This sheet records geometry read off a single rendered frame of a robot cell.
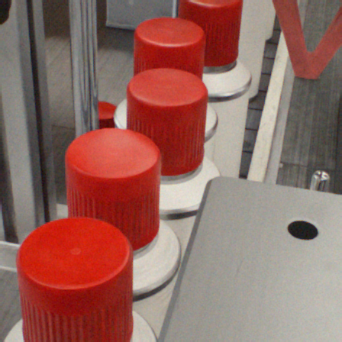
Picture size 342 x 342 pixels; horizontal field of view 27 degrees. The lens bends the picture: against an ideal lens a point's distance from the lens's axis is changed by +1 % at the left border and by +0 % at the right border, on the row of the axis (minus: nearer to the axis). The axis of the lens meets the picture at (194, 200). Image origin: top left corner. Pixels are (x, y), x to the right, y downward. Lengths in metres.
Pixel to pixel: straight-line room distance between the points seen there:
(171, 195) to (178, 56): 0.07
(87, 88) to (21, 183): 0.11
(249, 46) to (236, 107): 0.29
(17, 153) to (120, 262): 0.34
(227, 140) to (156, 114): 0.12
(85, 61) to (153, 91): 0.18
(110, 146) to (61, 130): 0.49
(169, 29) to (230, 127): 0.08
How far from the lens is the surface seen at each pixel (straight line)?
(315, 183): 0.49
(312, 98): 0.83
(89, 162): 0.24
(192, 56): 0.32
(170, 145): 0.28
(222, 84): 0.38
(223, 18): 0.37
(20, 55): 0.49
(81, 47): 0.45
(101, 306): 0.20
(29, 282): 0.20
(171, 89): 0.28
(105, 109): 0.71
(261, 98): 0.71
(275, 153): 0.63
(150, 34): 0.33
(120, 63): 0.87
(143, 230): 0.25
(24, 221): 0.57
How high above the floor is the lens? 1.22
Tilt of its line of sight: 37 degrees down
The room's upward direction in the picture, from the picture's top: 5 degrees clockwise
